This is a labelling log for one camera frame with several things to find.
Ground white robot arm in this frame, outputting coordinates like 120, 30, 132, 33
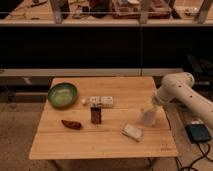
141, 72, 213, 129

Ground wooden folding table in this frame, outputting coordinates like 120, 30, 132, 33
29, 77, 178, 160

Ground black foot pedal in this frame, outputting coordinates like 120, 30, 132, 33
185, 124, 212, 143

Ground white patterned box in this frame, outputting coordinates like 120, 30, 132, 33
89, 96, 114, 108

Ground brown chili pepper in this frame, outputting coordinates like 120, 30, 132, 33
62, 120, 82, 130

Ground green bowl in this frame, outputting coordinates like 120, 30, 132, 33
47, 82, 78, 108

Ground background metal shelf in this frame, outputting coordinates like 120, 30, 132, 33
0, 0, 213, 27

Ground black cable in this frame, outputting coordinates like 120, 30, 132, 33
175, 141, 213, 171

